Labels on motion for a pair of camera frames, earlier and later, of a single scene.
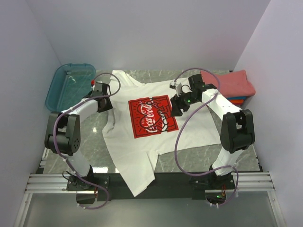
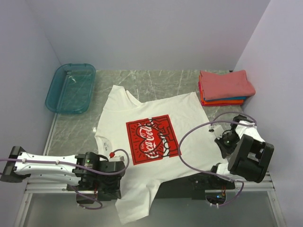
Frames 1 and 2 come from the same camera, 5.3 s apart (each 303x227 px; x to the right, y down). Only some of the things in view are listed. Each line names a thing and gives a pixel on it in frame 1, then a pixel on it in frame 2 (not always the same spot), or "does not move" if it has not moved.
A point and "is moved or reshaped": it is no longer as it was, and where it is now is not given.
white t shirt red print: x=138 y=126 is moved or reshaped
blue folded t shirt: x=236 y=98 does not move
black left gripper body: x=108 y=105 -> x=110 y=185
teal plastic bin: x=69 y=82 does not move
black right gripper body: x=185 y=100 -> x=228 y=142
